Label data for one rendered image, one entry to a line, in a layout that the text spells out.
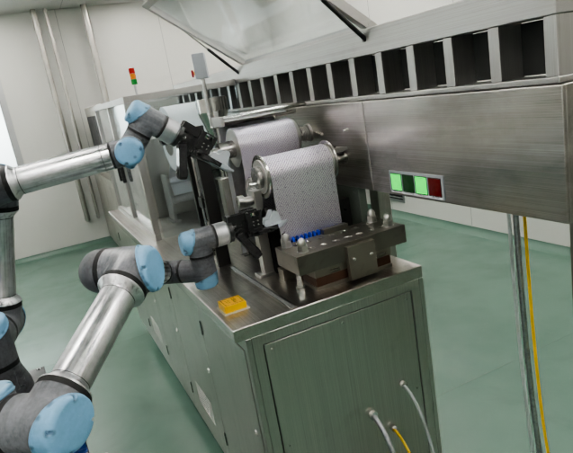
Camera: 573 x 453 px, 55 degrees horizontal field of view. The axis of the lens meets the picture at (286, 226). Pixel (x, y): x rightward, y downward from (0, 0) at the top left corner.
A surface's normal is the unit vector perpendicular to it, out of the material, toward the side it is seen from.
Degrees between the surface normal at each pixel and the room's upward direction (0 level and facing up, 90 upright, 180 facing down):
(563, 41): 90
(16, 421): 49
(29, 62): 90
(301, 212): 90
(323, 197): 90
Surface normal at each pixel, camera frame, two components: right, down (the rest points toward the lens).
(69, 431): 0.91, 0.00
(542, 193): -0.89, 0.25
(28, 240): 0.43, 0.15
